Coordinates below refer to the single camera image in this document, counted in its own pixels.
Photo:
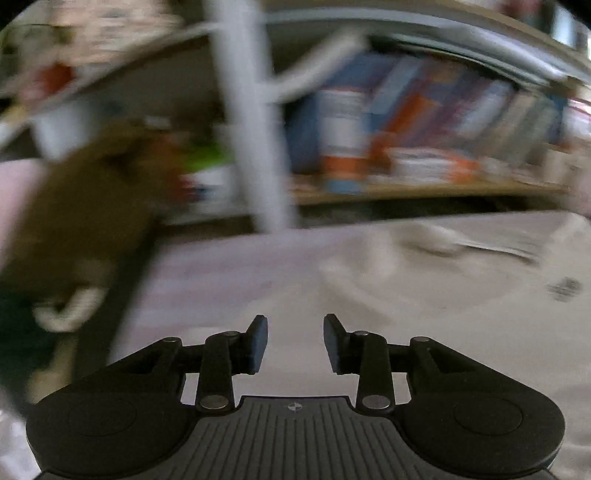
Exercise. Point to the pink printed mat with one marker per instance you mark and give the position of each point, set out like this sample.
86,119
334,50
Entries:
231,267

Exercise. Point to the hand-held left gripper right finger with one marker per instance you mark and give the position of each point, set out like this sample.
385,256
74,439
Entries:
332,344

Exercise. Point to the white shelf frame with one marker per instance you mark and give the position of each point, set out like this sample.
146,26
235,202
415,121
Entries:
249,138

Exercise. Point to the white bottle green cap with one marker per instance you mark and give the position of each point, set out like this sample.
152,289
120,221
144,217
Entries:
207,159

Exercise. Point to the row of books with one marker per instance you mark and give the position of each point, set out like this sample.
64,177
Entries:
438,106

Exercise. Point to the tall white orange box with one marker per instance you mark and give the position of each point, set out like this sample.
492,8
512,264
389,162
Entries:
344,134

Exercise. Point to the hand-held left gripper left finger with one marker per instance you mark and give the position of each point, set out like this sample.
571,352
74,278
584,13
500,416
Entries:
256,344

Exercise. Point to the brown cloth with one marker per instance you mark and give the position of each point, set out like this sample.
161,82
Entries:
83,207

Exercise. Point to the long white orange box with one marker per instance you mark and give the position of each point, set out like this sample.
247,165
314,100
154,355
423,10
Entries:
429,166

